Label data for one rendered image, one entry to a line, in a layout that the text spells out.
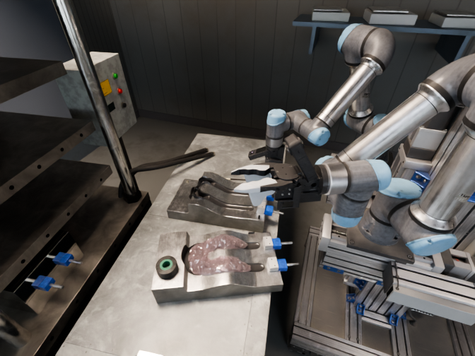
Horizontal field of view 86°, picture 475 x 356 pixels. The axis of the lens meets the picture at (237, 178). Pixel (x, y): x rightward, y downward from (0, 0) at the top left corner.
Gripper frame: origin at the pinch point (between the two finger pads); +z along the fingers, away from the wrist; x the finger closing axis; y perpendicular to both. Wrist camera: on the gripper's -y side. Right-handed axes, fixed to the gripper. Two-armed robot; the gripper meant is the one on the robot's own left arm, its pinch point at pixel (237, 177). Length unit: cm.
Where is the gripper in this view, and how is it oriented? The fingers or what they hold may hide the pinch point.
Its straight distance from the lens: 57.6
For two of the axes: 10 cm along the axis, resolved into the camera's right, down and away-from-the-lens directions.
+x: -1.1, -5.2, 8.5
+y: 0.2, 8.5, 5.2
